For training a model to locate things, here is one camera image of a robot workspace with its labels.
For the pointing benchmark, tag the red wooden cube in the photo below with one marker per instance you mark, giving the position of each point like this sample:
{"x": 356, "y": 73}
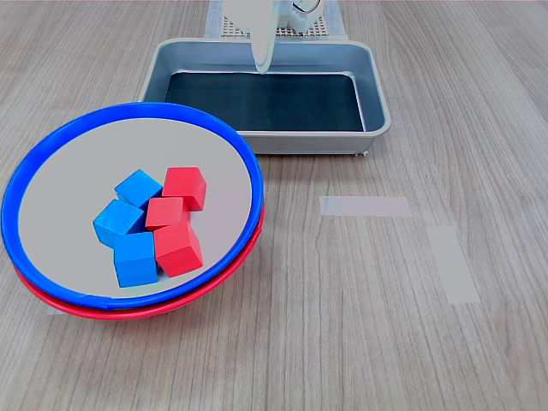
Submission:
{"x": 177, "y": 248}
{"x": 164, "y": 212}
{"x": 186, "y": 186}

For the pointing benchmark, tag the blue-rimmed white plate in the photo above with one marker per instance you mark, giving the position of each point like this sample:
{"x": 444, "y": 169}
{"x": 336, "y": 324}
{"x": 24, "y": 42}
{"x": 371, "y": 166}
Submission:
{"x": 64, "y": 192}

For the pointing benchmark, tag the black tray mat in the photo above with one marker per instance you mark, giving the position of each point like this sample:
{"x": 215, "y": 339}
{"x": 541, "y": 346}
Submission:
{"x": 265, "y": 103}

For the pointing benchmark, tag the steel tray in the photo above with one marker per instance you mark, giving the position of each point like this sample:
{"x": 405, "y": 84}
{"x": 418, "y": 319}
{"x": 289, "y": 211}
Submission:
{"x": 374, "y": 81}

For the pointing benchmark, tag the blue wooden cube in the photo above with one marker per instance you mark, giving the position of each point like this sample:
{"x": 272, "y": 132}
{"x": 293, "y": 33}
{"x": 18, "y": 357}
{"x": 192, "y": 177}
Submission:
{"x": 137, "y": 188}
{"x": 135, "y": 259}
{"x": 115, "y": 222}

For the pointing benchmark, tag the translucent tape strip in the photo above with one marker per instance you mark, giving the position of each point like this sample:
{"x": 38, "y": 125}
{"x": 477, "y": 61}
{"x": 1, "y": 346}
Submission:
{"x": 364, "y": 206}
{"x": 454, "y": 265}

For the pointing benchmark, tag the red-rimmed white plate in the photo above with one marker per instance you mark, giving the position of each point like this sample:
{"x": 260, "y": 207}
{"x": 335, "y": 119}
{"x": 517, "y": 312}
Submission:
{"x": 128, "y": 316}

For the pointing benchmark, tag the pale perforated base plate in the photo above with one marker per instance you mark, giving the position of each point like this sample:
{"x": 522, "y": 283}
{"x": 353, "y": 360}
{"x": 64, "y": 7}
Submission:
{"x": 319, "y": 30}

